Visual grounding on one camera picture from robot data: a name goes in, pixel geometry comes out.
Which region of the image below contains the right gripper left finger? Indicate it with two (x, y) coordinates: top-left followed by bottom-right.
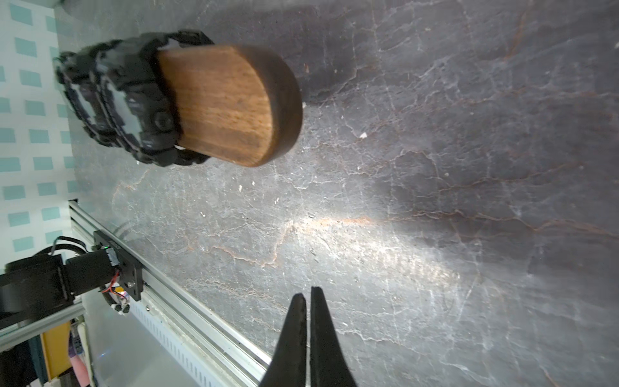
(259, 293), (307, 387)

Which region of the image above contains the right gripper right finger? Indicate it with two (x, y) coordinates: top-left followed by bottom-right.
(309, 287), (357, 387)

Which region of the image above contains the wooden watch stand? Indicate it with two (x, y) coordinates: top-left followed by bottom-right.
(157, 45), (303, 168)

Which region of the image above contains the black round-face watch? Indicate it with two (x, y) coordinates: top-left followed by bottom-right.
(91, 30), (214, 167)

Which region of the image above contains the chunky black sport watch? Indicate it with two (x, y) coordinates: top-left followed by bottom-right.
(53, 40), (121, 148)

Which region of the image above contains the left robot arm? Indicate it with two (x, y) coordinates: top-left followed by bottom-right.
(1, 230), (144, 329)

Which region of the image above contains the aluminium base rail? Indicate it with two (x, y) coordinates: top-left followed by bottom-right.
(69, 200), (271, 386)

